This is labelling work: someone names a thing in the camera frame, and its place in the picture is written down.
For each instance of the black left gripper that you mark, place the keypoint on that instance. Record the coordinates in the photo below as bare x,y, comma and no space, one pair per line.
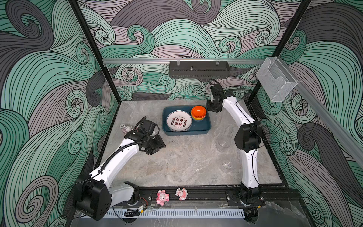
159,144

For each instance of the yellow shallow bowl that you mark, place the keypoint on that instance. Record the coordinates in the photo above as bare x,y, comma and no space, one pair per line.
198,119

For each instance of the pink white toy on table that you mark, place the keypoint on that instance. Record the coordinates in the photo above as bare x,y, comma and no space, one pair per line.
125,128

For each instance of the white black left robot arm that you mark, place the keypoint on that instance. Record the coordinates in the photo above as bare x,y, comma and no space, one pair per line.
94,193

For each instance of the clear plastic cup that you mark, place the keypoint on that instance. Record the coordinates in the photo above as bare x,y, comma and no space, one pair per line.
228,164
223,144

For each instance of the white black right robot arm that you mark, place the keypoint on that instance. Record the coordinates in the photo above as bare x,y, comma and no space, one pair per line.
247,138

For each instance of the black left rear frame post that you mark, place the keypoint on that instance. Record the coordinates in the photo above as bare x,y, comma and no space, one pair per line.
87,32

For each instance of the teal plastic bin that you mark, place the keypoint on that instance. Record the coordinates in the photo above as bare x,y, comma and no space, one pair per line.
197,128

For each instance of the pink white small figure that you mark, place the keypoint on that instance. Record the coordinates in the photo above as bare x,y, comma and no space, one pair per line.
181,193

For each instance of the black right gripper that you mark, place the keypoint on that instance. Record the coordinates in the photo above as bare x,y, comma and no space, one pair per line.
209,108

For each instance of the clear acrylic wall holder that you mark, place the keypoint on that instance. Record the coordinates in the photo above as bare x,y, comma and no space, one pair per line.
276,78

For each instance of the black perforated wall tray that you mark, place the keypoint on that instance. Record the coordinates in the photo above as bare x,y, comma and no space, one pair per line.
183,69

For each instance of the orange shallow bowl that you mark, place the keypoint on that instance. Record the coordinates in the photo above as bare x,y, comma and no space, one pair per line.
198,112

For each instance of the white plate red green circles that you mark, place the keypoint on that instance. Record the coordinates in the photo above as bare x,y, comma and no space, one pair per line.
179,121

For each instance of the white slotted cable duct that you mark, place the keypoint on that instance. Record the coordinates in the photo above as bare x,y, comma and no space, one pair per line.
193,213

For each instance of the black right rear frame post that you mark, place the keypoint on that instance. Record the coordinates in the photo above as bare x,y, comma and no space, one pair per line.
284,40

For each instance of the black frame post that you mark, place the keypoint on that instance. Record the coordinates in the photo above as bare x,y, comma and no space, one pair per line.
87,32
284,40

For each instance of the pink plush pig figure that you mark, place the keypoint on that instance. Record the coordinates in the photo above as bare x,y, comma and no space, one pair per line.
162,197

